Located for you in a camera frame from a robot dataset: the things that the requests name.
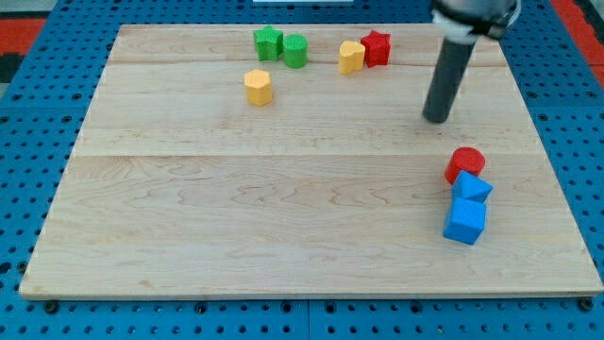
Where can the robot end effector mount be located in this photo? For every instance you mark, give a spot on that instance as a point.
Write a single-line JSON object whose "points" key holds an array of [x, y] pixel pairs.
{"points": [[465, 21]]}

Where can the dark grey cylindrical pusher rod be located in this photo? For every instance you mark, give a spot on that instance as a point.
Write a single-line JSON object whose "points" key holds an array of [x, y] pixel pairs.
{"points": [[446, 80]]}

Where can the yellow heart block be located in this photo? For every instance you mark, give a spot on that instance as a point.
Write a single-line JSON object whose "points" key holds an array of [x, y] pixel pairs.
{"points": [[351, 57]]}

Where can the blue triangle block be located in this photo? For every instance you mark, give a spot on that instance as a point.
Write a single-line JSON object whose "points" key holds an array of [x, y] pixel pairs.
{"points": [[468, 186]]}

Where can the red star block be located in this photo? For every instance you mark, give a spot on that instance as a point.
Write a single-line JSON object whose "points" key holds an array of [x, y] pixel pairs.
{"points": [[377, 48]]}

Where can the red cylinder block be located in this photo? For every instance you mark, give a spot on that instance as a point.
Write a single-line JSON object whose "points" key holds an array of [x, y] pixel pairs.
{"points": [[466, 159]]}

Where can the green cylinder block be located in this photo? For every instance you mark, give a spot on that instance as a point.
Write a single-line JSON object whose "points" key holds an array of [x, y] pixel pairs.
{"points": [[295, 51]]}

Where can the blue cube block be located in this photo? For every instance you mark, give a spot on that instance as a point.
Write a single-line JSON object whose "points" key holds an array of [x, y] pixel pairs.
{"points": [[465, 220]]}

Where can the green star block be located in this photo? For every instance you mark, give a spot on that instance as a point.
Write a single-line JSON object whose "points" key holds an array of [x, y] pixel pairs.
{"points": [[268, 43]]}

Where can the yellow hexagon block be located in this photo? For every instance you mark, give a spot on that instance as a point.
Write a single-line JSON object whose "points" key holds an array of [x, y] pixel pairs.
{"points": [[258, 87]]}

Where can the light wooden board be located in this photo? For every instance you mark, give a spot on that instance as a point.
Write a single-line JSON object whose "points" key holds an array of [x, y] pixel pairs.
{"points": [[178, 188]]}

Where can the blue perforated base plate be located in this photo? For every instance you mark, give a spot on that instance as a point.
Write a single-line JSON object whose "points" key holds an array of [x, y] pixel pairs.
{"points": [[45, 104]]}

